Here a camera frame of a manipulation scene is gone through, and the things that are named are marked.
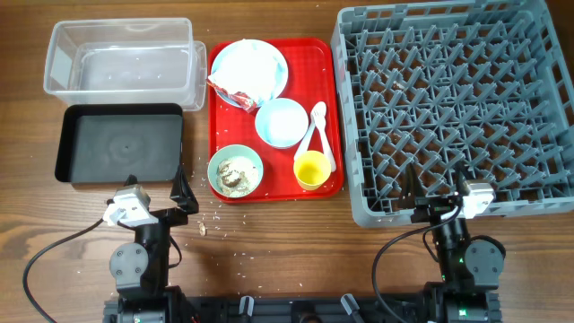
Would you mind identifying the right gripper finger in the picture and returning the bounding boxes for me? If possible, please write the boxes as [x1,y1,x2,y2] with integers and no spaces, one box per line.
[455,161,467,196]
[398,163,424,209]

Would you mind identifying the food scraps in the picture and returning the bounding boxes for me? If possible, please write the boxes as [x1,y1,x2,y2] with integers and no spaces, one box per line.
[216,156,260,198]

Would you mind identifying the green bowl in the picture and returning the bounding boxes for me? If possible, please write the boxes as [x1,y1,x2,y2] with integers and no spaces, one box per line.
[207,144,264,198]

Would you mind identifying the yellow plastic cup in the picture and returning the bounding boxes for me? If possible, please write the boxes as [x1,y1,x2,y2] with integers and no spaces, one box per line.
[293,151,331,190]

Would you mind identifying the red snack wrapper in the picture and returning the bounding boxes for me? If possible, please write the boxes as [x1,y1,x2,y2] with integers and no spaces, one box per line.
[207,81,257,113]

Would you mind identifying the light blue bowl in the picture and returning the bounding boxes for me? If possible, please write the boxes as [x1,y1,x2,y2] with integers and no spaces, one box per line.
[255,98,309,149]

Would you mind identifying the light blue plate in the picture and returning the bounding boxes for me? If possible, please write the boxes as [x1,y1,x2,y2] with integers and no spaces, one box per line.
[210,39,290,109]

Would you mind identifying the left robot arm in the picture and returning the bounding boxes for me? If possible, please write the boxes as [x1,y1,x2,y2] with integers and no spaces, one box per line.
[102,166,200,323]

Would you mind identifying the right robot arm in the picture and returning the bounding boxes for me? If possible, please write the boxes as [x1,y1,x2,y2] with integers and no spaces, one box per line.
[399,161,506,323]

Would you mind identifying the grey dishwasher rack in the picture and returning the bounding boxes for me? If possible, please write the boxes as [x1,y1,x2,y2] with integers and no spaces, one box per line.
[331,1,573,227]

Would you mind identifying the black plastic tray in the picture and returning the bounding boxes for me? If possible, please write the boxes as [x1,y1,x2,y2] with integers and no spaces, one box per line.
[55,103,184,184]

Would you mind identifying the clear plastic bin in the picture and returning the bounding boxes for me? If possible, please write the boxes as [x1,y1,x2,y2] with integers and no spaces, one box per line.
[43,18,207,111]

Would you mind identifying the red serving tray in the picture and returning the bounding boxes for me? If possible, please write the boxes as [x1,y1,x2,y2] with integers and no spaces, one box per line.
[208,38,344,204]

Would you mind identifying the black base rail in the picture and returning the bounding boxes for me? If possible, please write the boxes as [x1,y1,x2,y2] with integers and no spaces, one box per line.
[102,293,501,323]

